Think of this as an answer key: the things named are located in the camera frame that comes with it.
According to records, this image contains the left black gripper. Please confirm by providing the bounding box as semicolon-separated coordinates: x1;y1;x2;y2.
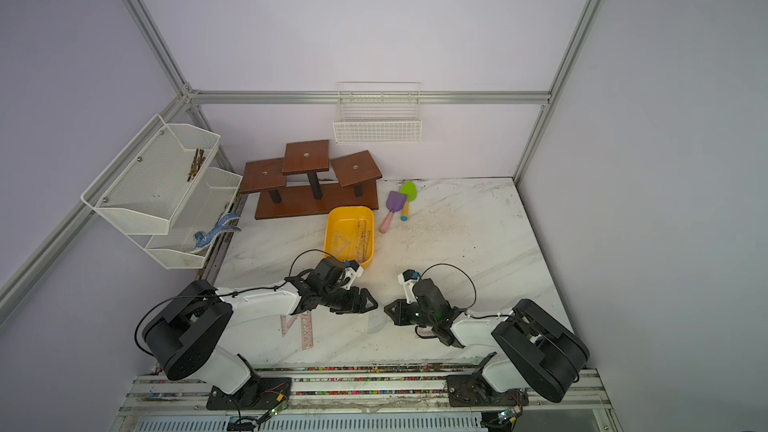
320;285;378;315

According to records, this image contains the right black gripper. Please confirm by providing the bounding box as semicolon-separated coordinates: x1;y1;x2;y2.
384;297;437;325

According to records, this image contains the pink long straight ruler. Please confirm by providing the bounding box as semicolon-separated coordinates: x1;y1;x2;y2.
300;311;314;350

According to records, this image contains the yellow plastic storage box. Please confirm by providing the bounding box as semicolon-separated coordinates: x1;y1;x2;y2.
323;206;375;269

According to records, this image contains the clear stencil straight ruler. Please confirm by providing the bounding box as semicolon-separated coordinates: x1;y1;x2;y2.
355;219;370;264

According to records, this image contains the pink triangle ruler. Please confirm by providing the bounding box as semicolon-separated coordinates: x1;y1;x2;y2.
280;315;300;336

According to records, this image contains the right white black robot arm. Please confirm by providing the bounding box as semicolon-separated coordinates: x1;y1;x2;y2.
384;273;590;407

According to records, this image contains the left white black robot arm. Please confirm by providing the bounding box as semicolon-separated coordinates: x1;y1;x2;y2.
134;256;378;395

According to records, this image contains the brown wooden stepped stand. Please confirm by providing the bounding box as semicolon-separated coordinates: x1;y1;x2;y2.
239;139;383;220

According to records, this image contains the purple pink toy shovel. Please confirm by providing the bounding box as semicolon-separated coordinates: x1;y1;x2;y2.
379;191;408;234

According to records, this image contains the green yellow toy shovel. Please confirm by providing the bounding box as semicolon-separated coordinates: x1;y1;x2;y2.
399;181;418;222

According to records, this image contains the brass screws bundle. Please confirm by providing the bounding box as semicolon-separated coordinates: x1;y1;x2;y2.
187;148;205;182

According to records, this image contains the white mesh two-tier shelf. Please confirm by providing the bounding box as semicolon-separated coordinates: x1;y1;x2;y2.
81;115;242;270

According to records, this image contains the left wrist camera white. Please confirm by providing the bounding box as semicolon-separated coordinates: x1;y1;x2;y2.
341;260;364;290

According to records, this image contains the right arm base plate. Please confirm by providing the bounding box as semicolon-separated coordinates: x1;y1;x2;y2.
446;375;529;407

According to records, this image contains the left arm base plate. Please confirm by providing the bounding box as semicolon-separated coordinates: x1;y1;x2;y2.
206;377;292;412

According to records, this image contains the white wire wall basket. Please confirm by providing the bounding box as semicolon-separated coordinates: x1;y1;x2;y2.
333;81;423;145

